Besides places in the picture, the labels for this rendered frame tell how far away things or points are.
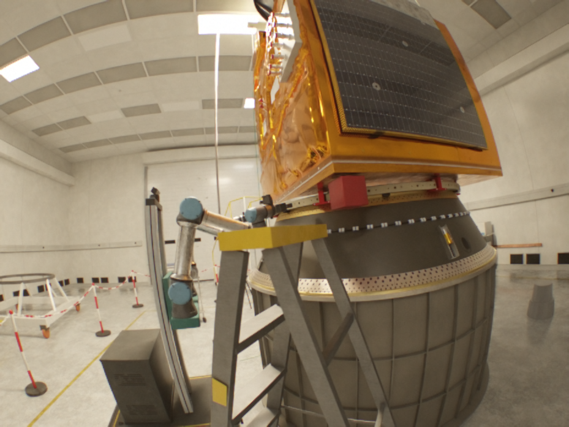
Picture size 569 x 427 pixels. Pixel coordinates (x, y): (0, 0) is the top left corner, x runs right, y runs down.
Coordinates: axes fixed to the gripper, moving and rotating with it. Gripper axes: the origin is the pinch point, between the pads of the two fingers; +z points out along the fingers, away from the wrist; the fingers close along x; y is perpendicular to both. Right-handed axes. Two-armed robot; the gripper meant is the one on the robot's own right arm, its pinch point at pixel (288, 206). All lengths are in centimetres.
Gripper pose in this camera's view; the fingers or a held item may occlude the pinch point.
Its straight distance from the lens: 148.3
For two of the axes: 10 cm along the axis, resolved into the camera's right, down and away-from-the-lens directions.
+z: 7.0, -1.9, 6.9
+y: 2.3, 9.7, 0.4
